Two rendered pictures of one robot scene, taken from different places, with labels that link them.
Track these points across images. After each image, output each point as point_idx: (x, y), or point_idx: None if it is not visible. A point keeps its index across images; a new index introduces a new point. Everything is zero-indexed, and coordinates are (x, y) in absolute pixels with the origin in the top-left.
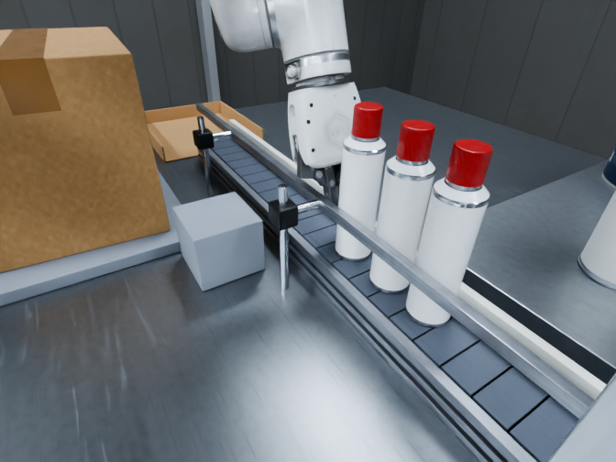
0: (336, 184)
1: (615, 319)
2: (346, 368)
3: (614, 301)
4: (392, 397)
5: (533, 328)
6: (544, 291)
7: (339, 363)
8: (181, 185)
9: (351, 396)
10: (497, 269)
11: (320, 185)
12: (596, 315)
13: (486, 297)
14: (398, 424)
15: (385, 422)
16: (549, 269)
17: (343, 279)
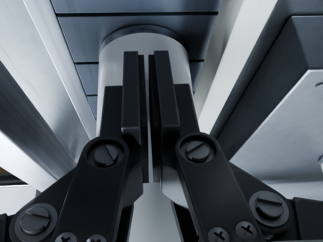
0: (160, 164)
1: (273, 166)
2: (45, 94)
3: (300, 162)
4: (77, 116)
5: (229, 144)
6: (274, 151)
7: (39, 89)
8: None
9: (38, 108)
10: (285, 132)
11: (90, 145)
12: (267, 163)
13: (243, 120)
14: (68, 126)
15: (59, 123)
16: (321, 143)
17: (78, 90)
